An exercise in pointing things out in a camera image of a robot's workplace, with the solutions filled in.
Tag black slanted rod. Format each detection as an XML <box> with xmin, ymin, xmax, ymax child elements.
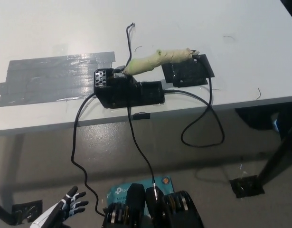
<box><xmin>0</xmin><ymin>200</ymin><xmax>18</xmax><ymax>226</ymax></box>

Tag black slanted table leg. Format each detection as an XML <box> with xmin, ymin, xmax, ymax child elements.
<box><xmin>257</xmin><ymin>125</ymin><xmax>292</xmax><ymax>188</ymax></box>

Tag teal tp-link box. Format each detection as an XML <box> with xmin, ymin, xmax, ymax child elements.
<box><xmin>105</xmin><ymin>175</ymin><xmax>176</xmax><ymax>205</ymax></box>

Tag tape-wrapped soldering iron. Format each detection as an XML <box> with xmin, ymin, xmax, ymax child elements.
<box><xmin>123</xmin><ymin>48</ymin><xmax>200</xmax><ymax>76</ymax></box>

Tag black soldering iron cable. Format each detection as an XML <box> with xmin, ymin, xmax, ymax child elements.
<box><xmin>162</xmin><ymin>49</ymin><xmax>225</xmax><ymax>147</ymax></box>

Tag black robot body blocks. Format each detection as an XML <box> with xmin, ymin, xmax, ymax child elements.
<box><xmin>102</xmin><ymin>183</ymin><xmax>205</xmax><ymax>228</ymax></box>

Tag thin black loose wire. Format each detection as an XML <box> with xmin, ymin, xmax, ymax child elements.
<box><xmin>125</xmin><ymin>22</ymin><xmax>136</xmax><ymax>67</ymax></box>

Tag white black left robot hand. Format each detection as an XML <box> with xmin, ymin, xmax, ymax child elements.
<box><xmin>31</xmin><ymin>186</ymin><xmax>89</xmax><ymax>228</ymax></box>

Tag black power cable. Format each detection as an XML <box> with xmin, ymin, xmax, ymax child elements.
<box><xmin>71</xmin><ymin>92</ymin><xmax>106</xmax><ymax>217</ymax></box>

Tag grey duct tape patch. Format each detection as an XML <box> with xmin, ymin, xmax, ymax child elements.
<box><xmin>0</xmin><ymin>51</ymin><xmax>117</xmax><ymax>107</ymax></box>

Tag black cable with plug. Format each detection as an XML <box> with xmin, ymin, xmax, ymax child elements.
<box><xmin>127</xmin><ymin>106</ymin><xmax>157</xmax><ymax>188</ymax></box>

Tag black bracket under table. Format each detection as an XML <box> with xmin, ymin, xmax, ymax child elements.
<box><xmin>235</xmin><ymin>108</ymin><xmax>279</xmax><ymax>130</ymax></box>

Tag black soldering station base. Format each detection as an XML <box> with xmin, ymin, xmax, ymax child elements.
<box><xmin>93</xmin><ymin>66</ymin><xmax>166</xmax><ymax>109</ymax></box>

